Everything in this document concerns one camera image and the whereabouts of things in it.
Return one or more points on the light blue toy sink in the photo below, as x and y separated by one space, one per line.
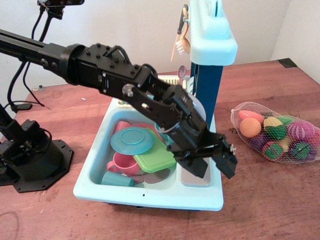
170 193

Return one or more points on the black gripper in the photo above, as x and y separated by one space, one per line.
192 142

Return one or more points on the purple toy spoon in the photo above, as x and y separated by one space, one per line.
181 73

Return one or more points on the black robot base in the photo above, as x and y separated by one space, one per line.
30 160

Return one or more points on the beige toy spoon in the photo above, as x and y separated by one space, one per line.
185 44

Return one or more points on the camera on stand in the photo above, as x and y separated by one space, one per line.
55 8

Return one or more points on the green toy cutting board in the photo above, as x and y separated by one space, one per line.
156 158

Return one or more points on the white toy brush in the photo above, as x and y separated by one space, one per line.
177 47

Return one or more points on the pink toy cup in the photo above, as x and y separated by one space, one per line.
125 164

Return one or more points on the cream dish rack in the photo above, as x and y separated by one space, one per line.
170 79

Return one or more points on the teal cup upright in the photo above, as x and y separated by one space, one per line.
161 134

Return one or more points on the orange toy fruit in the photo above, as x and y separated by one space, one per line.
250 127

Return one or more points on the pink toy plate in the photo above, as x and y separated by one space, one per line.
124 124

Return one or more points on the mesh bag of toy food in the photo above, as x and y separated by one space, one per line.
283 138

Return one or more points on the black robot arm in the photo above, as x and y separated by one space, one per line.
109 70

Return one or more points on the black table corner bracket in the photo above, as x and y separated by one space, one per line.
287 63

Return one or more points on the blue toy shelf tower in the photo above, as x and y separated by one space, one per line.
213 46

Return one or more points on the teal cup lying front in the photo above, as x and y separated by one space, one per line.
115 179

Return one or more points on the teal toy plate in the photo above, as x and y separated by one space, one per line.
132 140

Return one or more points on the grey toy faucet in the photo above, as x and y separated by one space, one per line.
188 179

